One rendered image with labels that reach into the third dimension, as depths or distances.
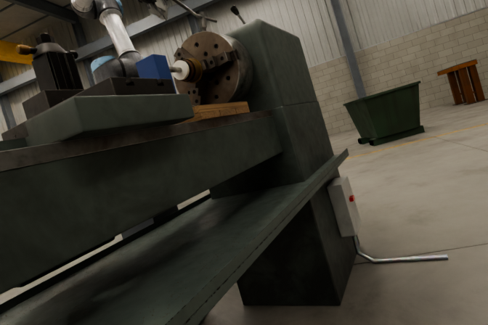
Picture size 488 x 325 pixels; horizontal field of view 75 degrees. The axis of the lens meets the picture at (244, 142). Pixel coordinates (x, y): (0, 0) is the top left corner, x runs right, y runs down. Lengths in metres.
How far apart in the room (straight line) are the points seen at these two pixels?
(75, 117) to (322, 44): 11.13
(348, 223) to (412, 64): 10.16
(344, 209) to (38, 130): 1.33
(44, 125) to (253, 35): 0.96
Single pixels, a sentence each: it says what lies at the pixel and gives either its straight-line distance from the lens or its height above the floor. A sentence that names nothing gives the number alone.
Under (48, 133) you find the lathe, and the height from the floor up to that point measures 0.89.
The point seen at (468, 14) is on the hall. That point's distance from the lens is 12.24.
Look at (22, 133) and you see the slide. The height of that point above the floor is 0.95.
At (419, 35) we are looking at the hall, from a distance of 11.77.
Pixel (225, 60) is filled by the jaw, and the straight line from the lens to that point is 1.22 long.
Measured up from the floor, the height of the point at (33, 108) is 0.99.
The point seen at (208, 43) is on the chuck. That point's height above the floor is 1.17.
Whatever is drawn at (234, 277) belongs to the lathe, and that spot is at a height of 0.53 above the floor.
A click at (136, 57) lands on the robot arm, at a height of 1.31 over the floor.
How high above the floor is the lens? 0.79
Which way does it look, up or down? 1 degrees down
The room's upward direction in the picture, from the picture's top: 16 degrees counter-clockwise
